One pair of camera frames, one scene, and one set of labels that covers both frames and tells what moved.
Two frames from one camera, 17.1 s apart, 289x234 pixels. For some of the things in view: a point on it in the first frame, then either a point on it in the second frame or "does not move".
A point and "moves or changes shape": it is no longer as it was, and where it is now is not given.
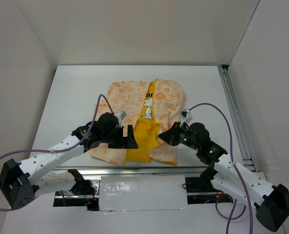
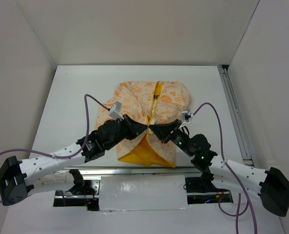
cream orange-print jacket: (150, 108) moves or changes shape
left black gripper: (131, 143) -> (134, 127)
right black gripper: (170, 136) -> (163, 130)
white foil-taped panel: (142, 192) does not move
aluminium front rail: (110, 171) does not move
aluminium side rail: (245, 143) does not move
